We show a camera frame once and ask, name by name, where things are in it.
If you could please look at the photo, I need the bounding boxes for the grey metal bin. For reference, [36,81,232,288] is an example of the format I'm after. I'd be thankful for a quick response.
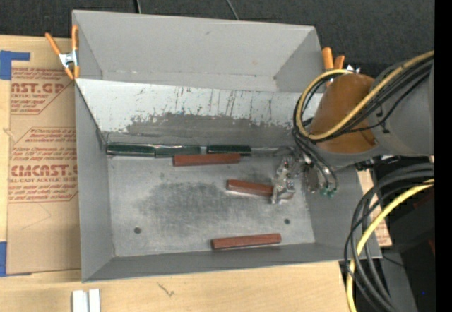
[71,9,384,283]

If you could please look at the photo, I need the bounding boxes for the dark green flat block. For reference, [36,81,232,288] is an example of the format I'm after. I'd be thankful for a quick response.
[154,145,202,159]
[206,145,253,156]
[106,143,157,157]

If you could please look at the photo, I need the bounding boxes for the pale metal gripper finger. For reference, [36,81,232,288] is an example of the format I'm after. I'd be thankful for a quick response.
[275,161,295,185]
[270,179,297,205]

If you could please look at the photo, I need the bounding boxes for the red-brown flat block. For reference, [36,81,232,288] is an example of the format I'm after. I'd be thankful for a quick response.
[172,152,242,167]
[225,179,275,198]
[210,233,283,251]

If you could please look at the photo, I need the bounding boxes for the brown cardboard board red print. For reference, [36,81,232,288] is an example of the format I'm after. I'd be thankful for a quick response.
[0,34,393,276]

